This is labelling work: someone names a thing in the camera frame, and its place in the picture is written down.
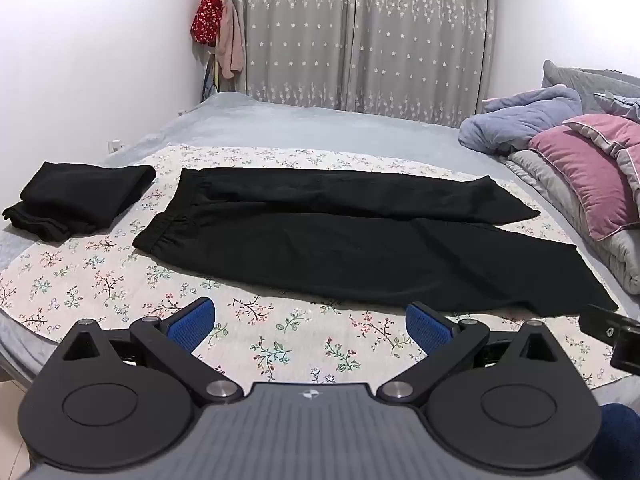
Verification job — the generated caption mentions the grey pillow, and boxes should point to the grey pillow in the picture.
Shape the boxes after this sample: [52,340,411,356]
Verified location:
[541,60,640,116]

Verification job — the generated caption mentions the red floral garment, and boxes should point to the red floral garment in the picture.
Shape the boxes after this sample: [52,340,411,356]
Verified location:
[191,0,224,45]

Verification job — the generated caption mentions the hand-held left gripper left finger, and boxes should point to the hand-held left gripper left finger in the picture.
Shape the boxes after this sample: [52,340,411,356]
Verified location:
[62,297,242,407]

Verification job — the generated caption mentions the pink hanging garment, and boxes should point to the pink hanging garment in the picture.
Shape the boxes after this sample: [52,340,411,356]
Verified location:
[215,0,246,80]

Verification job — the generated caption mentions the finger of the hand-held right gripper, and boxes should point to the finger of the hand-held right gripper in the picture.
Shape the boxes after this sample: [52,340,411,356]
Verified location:
[579,304,640,369]

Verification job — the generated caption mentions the black pants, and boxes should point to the black pants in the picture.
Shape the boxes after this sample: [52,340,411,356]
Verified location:
[132,167,620,319]
[2,161,157,242]

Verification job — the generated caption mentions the floral bed sheet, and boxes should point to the floral bed sheet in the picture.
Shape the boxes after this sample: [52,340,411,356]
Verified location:
[0,144,621,392]

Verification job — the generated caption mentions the grey quilt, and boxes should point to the grey quilt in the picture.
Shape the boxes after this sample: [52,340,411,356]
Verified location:
[500,149,640,296]

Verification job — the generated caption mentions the person's dark blue clothing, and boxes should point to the person's dark blue clothing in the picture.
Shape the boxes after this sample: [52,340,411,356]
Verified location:
[597,402,640,480]

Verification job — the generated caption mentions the blue-grey quilt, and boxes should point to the blue-grey quilt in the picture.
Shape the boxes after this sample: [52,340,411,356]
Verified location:
[459,85,585,156]

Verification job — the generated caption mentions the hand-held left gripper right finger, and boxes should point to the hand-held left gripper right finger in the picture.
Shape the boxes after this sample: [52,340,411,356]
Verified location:
[376,302,559,407]

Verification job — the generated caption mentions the pink pillow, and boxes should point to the pink pillow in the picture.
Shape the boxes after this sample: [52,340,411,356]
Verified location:
[527,115,640,241]

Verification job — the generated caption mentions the folded black pants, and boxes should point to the folded black pants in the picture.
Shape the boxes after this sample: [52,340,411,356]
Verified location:
[2,161,157,242]

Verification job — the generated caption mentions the grey star-print curtain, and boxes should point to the grey star-print curtain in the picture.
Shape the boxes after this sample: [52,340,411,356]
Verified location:
[232,0,498,127]

